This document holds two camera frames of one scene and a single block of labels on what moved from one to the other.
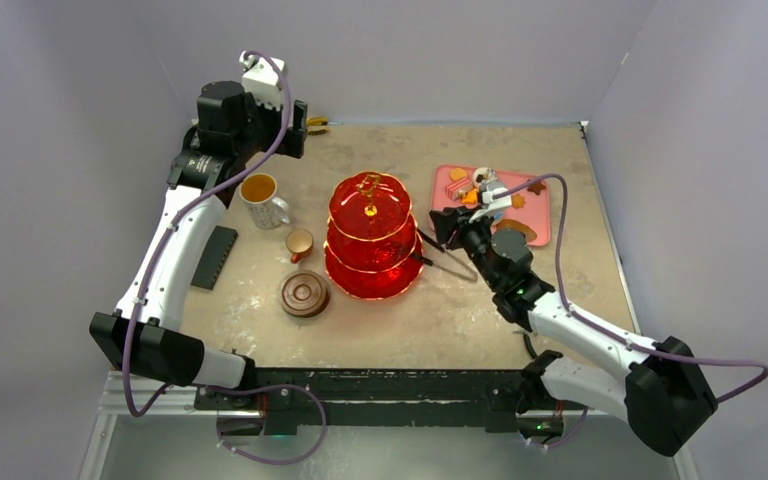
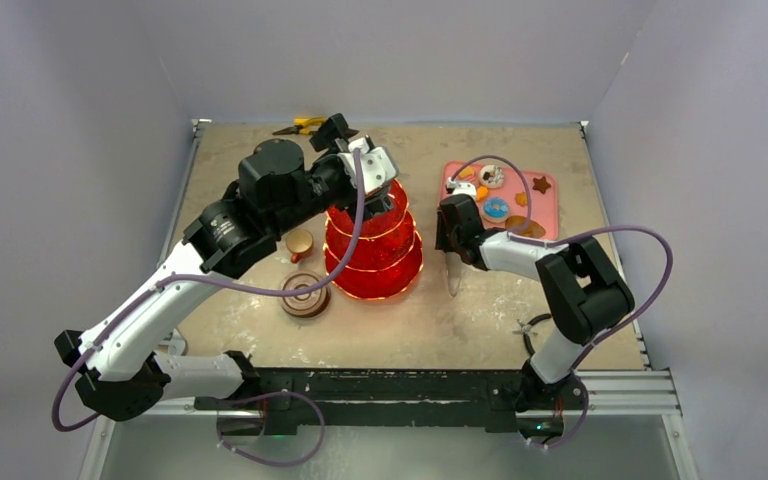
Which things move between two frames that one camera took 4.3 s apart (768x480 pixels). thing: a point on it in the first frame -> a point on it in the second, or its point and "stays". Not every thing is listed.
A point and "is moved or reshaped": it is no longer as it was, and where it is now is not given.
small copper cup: (300, 243) stays
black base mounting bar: (292, 397) stays
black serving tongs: (451, 271) is moved or reshaped
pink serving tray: (530, 211) stays
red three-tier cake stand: (372, 250) stays
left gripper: (292, 145) -> (336, 128)
